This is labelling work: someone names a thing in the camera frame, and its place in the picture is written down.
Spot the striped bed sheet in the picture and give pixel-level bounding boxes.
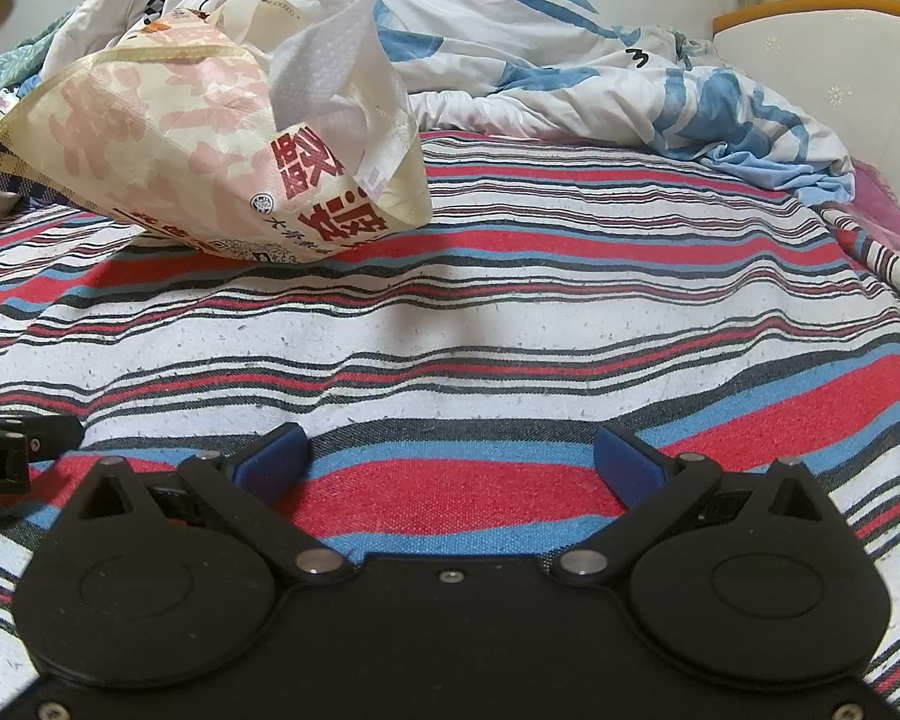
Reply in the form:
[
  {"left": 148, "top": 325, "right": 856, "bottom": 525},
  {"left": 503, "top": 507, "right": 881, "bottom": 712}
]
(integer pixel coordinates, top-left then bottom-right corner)
[{"left": 0, "top": 127, "right": 900, "bottom": 698}]

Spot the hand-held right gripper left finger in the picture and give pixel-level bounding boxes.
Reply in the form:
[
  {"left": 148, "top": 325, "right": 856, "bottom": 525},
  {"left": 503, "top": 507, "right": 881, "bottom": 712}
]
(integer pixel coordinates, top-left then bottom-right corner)
[{"left": 66, "top": 422, "right": 357, "bottom": 586}]

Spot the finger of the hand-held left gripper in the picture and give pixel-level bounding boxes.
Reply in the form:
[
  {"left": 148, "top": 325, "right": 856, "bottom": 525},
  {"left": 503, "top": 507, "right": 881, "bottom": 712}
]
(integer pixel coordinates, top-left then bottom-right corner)
[{"left": 0, "top": 414, "right": 85, "bottom": 460}]

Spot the pink cloth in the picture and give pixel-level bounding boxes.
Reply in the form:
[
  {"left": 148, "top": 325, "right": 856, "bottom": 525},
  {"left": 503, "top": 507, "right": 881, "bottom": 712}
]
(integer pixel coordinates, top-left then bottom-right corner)
[{"left": 851, "top": 156, "right": 900, "bottom": 278}]

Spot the white and blue quilt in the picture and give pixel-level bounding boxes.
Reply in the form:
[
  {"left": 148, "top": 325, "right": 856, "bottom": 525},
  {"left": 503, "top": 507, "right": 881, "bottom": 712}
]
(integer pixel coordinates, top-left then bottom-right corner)
[{"left": 41, "top": 0, "right": 860, "bottom": 203}]

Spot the cream printed shopping bag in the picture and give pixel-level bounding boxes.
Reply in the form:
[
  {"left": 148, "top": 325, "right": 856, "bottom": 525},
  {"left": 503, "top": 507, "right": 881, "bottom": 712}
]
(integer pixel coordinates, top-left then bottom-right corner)
[{"left": 0, "top": 0, "right": 432, "bottom": 265}]

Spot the white headboard with wooden trim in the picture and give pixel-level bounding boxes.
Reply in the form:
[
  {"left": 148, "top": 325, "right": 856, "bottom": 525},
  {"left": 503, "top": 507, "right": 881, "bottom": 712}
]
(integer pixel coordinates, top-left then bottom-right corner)
[{"left": 711, "top": 0, "right": 900, "bottom": 166}]

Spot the green patterned cloth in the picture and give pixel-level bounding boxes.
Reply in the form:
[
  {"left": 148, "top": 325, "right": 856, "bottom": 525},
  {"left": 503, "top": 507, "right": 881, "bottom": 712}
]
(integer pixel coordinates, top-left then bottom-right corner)
[{"left": 0, "top": 7, "right": 76, "bottom": 110}]

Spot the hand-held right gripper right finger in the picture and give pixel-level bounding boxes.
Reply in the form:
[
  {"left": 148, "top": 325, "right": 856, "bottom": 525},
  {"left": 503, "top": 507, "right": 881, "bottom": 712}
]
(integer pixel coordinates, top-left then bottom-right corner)
[{"left": 550, "top": 422, "right": 842, "bottom": 586}]

